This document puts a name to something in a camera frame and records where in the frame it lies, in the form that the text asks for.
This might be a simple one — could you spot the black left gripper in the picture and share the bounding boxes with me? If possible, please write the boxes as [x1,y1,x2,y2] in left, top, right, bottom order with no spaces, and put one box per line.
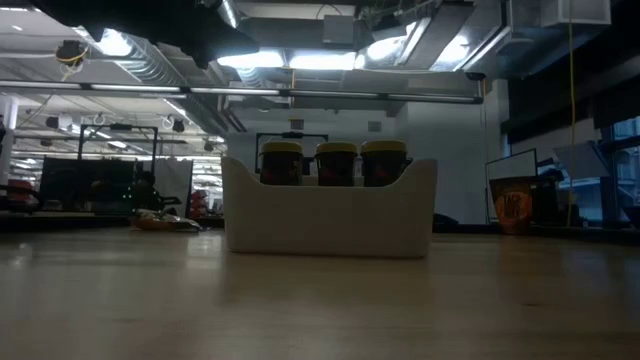
[99,0,260,70]

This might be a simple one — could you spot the white plastic bin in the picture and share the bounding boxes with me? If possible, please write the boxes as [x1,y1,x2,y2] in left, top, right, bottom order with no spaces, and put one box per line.
[221,155,439,260]

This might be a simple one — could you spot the grey rectangular air duct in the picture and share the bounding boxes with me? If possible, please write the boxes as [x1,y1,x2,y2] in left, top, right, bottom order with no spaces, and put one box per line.
[394,0,514,76]

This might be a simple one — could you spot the white hanging sheet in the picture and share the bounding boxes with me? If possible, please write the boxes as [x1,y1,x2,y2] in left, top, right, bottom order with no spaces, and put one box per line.
[154,158,194,216]

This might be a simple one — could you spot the grey ceiling junction box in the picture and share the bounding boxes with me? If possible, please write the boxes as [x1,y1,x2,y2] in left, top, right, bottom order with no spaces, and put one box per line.
[322,14,359,46]

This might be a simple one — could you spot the bright ceiling light panel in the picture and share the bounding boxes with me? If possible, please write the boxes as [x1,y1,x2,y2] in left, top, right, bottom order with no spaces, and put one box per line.
[357,22,419,70]
[288,51,359,71]
[217,48,286,70]

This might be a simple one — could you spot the yellow hanging cable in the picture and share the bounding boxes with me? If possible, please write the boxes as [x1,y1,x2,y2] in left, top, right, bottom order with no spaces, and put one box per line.
[564,0,577,226]

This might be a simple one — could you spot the orange taco seasoning packet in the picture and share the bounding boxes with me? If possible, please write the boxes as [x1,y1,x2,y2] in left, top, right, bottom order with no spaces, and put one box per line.
[130,208,204,234]
[488,175,535,236]

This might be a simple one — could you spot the yellow cable reel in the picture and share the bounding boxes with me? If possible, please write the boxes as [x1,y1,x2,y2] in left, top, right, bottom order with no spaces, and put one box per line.
[54,39,90,81]

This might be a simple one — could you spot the black robot with green lights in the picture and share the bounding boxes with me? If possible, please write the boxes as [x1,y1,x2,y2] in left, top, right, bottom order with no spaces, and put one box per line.
[122,172,182,216]

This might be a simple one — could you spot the large black screen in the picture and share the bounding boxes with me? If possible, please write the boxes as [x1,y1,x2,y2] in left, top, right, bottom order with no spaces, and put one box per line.
[39,157,136,211]

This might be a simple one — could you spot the grey horizontal metal bar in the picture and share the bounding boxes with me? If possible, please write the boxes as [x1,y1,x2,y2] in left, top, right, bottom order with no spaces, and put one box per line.
[0,79,485,105]

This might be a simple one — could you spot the white ceiling unit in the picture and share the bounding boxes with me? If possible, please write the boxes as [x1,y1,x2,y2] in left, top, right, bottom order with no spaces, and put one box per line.
[539,0,612,27]

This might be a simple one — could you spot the black frame clamp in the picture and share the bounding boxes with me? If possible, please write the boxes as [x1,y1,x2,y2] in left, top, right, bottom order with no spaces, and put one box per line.
[433,213,460,232]

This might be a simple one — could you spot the black desk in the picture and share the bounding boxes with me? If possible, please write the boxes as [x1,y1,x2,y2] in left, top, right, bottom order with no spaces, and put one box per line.
[529,169,581,226]

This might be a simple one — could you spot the red storage bins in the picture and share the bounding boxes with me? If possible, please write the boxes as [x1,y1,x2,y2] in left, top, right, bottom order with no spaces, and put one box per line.
[189,188,210,217]

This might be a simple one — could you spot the white round column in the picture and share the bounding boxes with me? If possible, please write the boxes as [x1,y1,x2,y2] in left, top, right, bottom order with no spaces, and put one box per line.
[0,94,20,186]

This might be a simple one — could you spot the white board black frame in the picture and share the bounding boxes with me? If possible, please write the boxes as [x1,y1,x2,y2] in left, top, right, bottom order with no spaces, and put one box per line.
[485,148,539,221]

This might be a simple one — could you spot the yellow lid spice jar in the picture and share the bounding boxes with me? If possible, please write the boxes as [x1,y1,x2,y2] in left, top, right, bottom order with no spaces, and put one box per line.
[359,139,414,188]
[258,140,305,187]
[313,141,359,188]

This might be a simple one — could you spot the grey tilted panel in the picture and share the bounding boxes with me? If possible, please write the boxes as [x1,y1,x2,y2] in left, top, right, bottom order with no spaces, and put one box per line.
[552,140,611,181]

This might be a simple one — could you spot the ribbed silver air duct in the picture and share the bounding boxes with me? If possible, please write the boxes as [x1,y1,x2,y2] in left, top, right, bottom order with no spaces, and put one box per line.
[114,32,236,134]

